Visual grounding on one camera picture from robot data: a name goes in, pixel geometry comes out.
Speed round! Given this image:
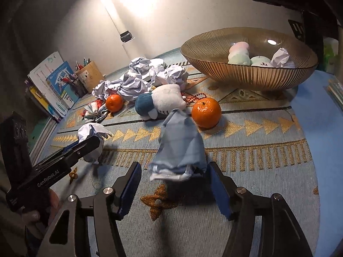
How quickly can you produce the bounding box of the patterned woven mat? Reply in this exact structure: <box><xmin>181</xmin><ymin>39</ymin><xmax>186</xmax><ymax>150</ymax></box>
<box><xmin>35</xmin><ymin>47</ymin><xmax>320</xmax><ymax>257</ymax></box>

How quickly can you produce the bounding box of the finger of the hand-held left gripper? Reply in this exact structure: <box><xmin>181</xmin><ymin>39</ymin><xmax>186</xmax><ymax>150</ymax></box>
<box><xmin>33</xmin><ymin>139</ymin><xmax>89</xmax><ymax>167</ymax></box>
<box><xmin>63</xmin><ymin>135</ymin><xmax>102</xmax><ymax>166</ymax></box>

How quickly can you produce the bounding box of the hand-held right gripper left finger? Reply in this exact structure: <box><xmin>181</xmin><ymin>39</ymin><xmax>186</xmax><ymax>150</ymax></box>
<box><xmin>38</xmin><ymin>161</ymin><xmax>142</xmax><ymax>257</ymax></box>

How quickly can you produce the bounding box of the row of thin books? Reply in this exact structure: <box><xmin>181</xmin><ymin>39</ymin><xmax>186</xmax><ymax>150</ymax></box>
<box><xmin>25</xmin><ymin>79</ymin><xmax>67</xmax><ymax>124</ymax></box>

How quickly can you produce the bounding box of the blue desk mat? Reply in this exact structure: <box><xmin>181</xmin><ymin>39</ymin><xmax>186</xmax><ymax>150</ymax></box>
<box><xmin>291</xmin><ymin>70</ymin><xmax>343</xmax><ymax>257</ymax></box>

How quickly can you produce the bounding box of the wall socket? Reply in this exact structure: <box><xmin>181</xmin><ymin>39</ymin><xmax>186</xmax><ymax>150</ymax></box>
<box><xmin>288</xmin><ymin>19</ymin><xmax>306</xmax><ymax>42</ymax></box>

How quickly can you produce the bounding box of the green packet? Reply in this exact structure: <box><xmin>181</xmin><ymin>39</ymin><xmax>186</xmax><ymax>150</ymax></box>
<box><xmin>323</xmin><ymin>37</ymin><xmax>339</xmax><ymax>74</ymax></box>

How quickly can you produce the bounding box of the wooden pen holder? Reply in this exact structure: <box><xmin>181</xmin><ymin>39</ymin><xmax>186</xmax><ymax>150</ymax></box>
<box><xmin>75</xmin><ymin>60</ymin><xmax>104</xmax><ymax>93</ymax></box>

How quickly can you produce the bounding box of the plaid cloth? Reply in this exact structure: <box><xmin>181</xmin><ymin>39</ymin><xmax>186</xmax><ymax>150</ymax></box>
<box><xmin>83</xmin><ymin>99</ymin><xmax>108</xmax><ymax>124</ymax></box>

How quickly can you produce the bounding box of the bunch of coloured pens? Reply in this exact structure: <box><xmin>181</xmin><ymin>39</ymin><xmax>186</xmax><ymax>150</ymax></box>
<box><xmin>75</xmin><ymin>57</ymin><xmax>91</xmax><ymax>70</ymax></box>

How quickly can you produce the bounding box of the red bead string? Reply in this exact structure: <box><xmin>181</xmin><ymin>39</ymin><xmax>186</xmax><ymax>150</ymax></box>
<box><xmin>181</xmin><ymin>92</ymin><xmax>207</xmax><ymax>105</ymax></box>

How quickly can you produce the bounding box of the dark pen cup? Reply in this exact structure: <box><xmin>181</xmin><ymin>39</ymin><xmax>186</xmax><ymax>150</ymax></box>
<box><xmin>68</xmin><ymin>82</ymin><xmax>87</xmax><ymax>98</ymax></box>

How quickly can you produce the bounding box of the pale green squishy toy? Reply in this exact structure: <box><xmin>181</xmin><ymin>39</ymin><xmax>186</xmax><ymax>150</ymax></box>
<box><xmin>250</xmin><ymin>56</ymin><xmax>272</xmax><ymax>67</ymax></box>

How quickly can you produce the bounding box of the large orange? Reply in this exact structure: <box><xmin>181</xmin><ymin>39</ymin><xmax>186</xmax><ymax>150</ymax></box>
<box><xmin>191</xmin><ymin>98</ymin><xmax>222</xmax><ymax>129</ymax></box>

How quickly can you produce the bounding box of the ribbed glass bowl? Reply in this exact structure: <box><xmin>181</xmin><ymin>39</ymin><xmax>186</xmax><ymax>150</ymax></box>
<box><xmin>180</xmin><ymin>27</ymin><xmax>319</xmax><ymax>91</ymax></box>

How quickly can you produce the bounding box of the blue white plush toy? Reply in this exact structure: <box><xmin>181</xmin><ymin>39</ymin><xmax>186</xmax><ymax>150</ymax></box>
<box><xmin>134</xmin><ymin>84</ymin><xmax>187</xmax><ymax>120</ymax></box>

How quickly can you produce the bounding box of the blue picture book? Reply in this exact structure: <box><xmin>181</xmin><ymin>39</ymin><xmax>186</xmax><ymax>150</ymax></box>
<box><xmin>46</xmin><ymin>61</ymin><xmax>79</xmax><ymax>109</ymax></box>

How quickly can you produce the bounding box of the small orange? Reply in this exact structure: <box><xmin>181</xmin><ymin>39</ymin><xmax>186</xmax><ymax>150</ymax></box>
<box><xmin>105</xmin><ymin>94</ymin><xmax>124</xmax><ymax>113</ymax></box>

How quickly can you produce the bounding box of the light blue paper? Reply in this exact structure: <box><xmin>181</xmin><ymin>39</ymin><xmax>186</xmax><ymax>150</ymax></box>
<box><xmin>149</xmin><ymin>108</ymin><xmax>207</xmax><ymax>182</ymax></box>

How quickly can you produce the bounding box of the pink green squishy toy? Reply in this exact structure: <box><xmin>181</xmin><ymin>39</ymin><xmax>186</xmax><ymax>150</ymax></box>
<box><xmin>228</xmin><ymin>41</ymin><xmax>252</xmax><ymax>65</ymax></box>

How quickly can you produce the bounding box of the person's left hand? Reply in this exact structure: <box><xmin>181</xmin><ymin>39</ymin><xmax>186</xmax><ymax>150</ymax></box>
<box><xmin>21</xmin><ymin>189</ymin><xmax>61</xmax><ymax>224</ymax></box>

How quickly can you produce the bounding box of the white desk lamp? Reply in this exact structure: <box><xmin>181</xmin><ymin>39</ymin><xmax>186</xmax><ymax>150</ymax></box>
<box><xmin>49</xmin><ymin>0</ymin><xmax>167</xmax><ymax>69</ymax></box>

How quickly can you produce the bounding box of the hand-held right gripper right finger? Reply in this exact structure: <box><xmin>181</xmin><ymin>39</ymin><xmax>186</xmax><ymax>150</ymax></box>
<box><xmin>206</xmin><ymin>161</ymin><xmax>314</xmax><ymax>257</ymax></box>

